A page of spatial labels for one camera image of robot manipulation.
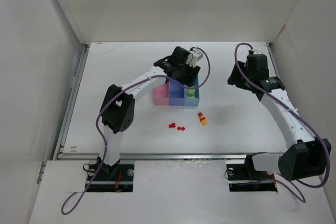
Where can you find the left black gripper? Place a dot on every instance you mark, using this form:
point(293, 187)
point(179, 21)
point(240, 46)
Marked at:
point(189, 77)

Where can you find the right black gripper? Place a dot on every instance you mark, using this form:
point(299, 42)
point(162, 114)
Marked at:
point(237, 77)

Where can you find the yellow-green lego block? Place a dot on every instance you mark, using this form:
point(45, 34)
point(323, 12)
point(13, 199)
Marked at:
point(191, 92)

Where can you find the red slope lego piece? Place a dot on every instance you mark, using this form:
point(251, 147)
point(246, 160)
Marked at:
point(172, 125)

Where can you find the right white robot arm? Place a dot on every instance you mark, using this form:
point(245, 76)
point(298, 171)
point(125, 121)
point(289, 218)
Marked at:
point(307, 154)

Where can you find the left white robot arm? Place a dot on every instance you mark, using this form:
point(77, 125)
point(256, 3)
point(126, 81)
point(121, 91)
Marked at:
point(117, 110)

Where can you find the dark blue container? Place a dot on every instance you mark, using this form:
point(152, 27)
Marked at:
point(176, 94)

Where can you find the light blue container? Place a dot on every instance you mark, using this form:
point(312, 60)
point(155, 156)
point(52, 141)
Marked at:
point(191, 102)

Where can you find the pink container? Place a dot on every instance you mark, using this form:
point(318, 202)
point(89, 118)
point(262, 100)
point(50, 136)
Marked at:
point(161, 95)

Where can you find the red yellow orange lego stack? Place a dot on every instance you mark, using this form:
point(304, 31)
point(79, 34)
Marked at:
point(202, 118)

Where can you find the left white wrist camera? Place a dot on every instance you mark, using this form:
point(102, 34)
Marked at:
point(194, 57)

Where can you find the metal front rail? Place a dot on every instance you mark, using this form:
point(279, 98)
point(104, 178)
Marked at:
point(153, 156)

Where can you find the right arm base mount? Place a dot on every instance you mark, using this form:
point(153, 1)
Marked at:
point(243, 177)

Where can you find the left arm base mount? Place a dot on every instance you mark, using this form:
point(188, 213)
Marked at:
point(117, 178)

